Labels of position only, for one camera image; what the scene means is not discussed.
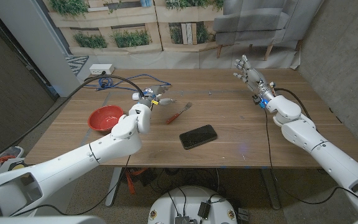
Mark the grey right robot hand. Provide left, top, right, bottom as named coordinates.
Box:
left=232, top=55, right=276, bottom=106

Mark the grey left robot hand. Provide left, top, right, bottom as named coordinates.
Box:
left=139, top=85, right=178, bottom=110

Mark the red-handled metal fork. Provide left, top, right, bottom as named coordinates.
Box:
left=165, top=101, right=193, bottom=125

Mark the red bowl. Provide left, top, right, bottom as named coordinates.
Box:
left=87, top=105, right=125, bottom=132

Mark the printed garden backdrop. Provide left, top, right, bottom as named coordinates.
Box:
left=42, top=0, right=326, bottom=70

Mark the white power strip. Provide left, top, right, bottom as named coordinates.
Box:
left=89, top=63, right=116, bottom=76

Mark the black smartphone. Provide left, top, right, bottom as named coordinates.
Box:
left=178, top=124, right=218, bottom=151

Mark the white table leg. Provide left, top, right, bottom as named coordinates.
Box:
left=105, top=167, right=123, bottom=207

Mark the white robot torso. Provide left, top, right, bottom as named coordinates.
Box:
left=147, top=185, right=238, bottom=224

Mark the grey table leg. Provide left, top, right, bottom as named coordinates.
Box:
left=261, top=167, right=282, bottom=210

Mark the black power adapter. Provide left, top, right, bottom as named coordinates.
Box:
left=197, top=201, right=211, bottom=219

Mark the white bin with orange item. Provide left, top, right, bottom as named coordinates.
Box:
left=0, top=146, right=24, bottom=164

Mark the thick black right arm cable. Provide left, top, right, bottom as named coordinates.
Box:
left=273, top=88, right=312, bottom=121

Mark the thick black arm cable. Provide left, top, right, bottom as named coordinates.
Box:
left=273, top=88, right=312, bottom=121
left=0, top=74, right=145, bottom=167

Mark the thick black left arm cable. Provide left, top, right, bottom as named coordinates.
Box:
left=0, top=74, right=145, bottom=167

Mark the blue USB cable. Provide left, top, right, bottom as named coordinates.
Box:
left=84, top=73, right=172, bottom=92

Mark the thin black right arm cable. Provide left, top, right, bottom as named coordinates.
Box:
left=264, top=107, right=358, bottom=215

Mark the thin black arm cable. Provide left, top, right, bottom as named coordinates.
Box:
left=9, top=154, right=132, bottom=218
left=264, top=107, right=358, bottom=215

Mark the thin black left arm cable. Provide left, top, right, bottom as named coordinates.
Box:
left=9, top=154, right=132, bottom=218

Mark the orange strap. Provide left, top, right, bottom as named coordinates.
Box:
left=124, top=167, right=149, bottom=195

